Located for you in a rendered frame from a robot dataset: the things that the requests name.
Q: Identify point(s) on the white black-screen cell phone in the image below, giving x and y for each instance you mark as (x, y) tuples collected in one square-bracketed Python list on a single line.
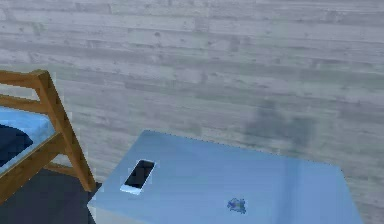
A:
[(140, 175)]

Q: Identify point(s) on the wooden bed with blue mattress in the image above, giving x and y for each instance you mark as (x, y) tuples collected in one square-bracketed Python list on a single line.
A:
[(50, 110)]

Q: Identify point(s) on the small blue crumpled object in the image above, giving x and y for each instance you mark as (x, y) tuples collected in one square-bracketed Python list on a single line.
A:
[(237, 205)]

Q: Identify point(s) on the pale blue side table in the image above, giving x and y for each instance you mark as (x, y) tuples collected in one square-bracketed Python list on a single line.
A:
[(233, 180)]

